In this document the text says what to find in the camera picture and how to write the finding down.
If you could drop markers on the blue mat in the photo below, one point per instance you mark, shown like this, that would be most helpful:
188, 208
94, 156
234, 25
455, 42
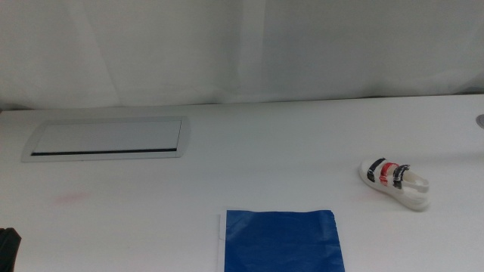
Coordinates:
280, 242

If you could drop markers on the white backdrop curtain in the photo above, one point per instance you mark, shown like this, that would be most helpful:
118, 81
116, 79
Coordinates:
181, 49

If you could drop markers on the grey table grommet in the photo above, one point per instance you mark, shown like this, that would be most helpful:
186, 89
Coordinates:
481, 121

